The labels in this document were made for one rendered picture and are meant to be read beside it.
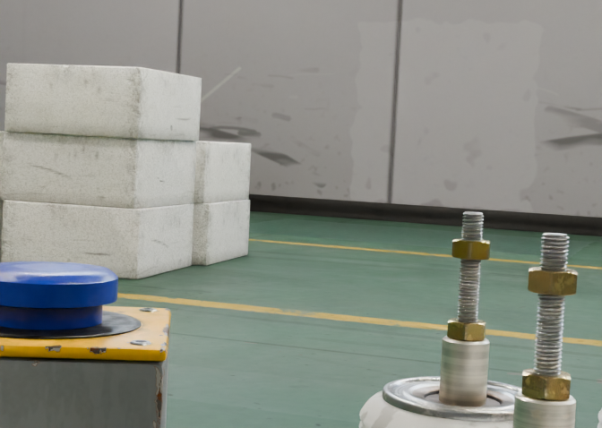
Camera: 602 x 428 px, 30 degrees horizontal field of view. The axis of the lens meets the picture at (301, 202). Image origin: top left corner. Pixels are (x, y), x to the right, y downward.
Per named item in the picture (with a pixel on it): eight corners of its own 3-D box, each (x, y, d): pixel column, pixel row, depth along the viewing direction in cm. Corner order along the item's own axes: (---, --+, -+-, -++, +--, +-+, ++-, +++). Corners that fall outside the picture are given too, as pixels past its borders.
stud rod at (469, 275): (478, 372, 53) (488, 212, 53) (467, 374, 52) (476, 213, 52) (461, 368, 54) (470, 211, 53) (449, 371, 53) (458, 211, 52)
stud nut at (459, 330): (494, 339, 53) (494, 321, 53) (473, 343, 52) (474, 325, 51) (459, 333, 54) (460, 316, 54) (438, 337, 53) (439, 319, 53)
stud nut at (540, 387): (532, 401, 40) (534, 378, 40) (510, 390, 42) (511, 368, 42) (580, 400, 41) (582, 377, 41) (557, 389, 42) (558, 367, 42)
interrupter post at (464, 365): (497, 408, 53) (502, 339, 53) (468, 416, 51) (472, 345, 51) (455, 398, 55) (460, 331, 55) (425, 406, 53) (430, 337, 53)
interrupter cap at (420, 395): (573, 412, 53) (574, 398, 53) (485, 437, 48) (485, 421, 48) (442, 382, 58) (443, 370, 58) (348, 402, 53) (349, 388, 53)
